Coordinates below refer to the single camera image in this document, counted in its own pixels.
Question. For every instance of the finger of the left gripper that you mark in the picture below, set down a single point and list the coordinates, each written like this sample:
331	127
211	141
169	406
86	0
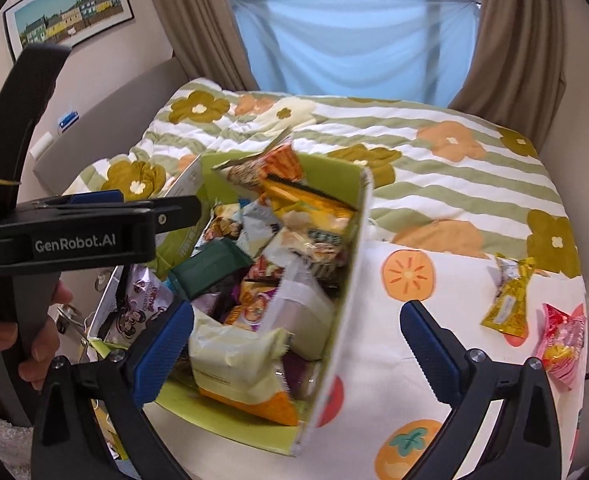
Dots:
176	213
80	199

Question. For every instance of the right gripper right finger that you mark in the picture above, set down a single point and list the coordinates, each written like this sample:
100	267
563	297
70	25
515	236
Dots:
525	441

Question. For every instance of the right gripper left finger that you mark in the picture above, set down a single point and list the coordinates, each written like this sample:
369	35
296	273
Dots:
67	439

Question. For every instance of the yellow orange snack bag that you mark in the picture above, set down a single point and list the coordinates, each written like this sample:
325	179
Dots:
243	369

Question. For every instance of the person left hand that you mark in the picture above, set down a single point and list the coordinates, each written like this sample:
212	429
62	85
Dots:
44	348

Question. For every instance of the dark green snack packet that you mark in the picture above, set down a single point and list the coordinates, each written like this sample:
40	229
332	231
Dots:
216	261

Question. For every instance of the grey bed headboard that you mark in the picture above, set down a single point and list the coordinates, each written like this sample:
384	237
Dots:
109	128

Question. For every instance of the blue object on headboard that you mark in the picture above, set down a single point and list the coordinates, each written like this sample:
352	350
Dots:
67	120

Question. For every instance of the pale green snack bag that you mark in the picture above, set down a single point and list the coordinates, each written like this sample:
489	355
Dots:
250	225

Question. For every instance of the cartoon face snack bag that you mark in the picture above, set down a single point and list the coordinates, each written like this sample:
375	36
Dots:
140	298

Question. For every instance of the green cardboard box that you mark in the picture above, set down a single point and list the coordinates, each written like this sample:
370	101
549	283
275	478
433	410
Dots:
315	258

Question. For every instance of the red pink snack bag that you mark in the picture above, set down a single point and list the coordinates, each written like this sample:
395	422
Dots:
562	343

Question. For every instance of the orange chips bag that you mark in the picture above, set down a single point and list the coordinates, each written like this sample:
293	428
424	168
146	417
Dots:
252	171

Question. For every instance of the gold candy bag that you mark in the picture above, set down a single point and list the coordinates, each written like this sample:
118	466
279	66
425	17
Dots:
507	314

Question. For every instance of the purple snack bag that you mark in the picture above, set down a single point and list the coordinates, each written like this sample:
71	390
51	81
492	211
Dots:
244	305

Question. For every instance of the framed houses picture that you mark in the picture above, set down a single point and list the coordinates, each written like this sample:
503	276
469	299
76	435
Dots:
61	22

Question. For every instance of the brown left curtain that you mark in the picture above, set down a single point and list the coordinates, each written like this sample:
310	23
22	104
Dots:
206	40

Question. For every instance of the brown curtain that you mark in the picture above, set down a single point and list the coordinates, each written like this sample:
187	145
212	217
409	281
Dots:
206	40
516	77

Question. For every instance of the floral striped quilt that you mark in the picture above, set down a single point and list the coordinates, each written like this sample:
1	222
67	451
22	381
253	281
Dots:
444	181

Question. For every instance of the light blue window cloth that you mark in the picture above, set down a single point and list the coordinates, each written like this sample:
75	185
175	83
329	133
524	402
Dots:
412	50

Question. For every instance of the brown right curtain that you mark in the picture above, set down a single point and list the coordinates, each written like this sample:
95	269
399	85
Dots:
516	77

